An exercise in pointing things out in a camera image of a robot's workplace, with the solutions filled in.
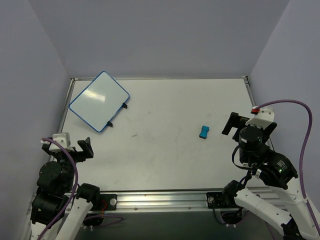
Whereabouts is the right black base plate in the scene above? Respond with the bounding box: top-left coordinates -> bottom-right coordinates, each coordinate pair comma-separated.
206,191 -> 238,209

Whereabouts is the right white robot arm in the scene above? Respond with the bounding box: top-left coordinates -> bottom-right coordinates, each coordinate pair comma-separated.
222,109 -> 320,240

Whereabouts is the blue whiteboard eraser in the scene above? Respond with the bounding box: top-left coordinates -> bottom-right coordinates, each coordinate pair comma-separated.
199,125 -> 210,139

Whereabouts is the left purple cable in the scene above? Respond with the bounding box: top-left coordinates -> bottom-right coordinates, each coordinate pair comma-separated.
37,137 -> 125,240

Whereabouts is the aluminium front rail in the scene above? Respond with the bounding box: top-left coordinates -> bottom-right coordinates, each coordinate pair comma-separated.
27,187 -> 288,213

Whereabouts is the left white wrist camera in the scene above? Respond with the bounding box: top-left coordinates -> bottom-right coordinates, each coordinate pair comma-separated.
40,132 -> 74,153

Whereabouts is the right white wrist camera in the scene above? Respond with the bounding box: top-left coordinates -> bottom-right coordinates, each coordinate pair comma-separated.
245,106 -> 275,128

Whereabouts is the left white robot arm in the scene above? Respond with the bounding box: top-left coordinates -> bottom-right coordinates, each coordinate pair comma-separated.
30,133 -> 101,240

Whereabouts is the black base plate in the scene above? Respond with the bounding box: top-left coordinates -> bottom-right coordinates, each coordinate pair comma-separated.
91,194 -> 118,212
206,191 -> 238,209

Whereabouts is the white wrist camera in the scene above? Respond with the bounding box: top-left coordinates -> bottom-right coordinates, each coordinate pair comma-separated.
40,132 -> 74,153
245,106 -> 275,128

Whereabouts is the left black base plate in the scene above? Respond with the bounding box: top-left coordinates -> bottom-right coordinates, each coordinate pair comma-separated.
91,194 -> 118,212

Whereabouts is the black wire whiteboard stand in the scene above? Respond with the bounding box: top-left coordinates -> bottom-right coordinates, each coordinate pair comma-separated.
106,102 -> 128,128

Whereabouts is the blue framed small whiteboard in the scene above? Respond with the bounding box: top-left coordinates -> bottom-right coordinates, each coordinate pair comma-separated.
68,71 -> 130,133

